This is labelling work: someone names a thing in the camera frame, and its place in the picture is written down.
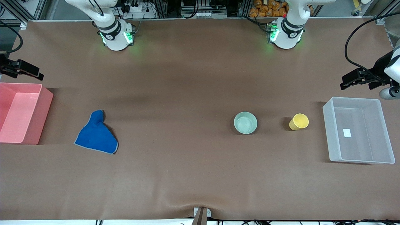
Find yellow cup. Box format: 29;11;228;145
289;113;309;131

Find blue cloth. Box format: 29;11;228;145
74;109;119;155

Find light green bowl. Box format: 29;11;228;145
234;112;258;135

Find pink plastic bin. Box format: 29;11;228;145
0;82;54;145

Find clear plastic bin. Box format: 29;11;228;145
322;97;396;164

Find orange packaged goods pile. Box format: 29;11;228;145
249;0;289;18

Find white power strip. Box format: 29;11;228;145
120;2;157;19

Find brown table cover sheet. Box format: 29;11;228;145
0;17;400;221

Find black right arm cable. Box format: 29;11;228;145
0;20;23;54

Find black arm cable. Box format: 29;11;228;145
0;20;23;54
344;12;400;82

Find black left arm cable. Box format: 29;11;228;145
344;12;400;82

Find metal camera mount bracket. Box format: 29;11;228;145
191;207;212;225

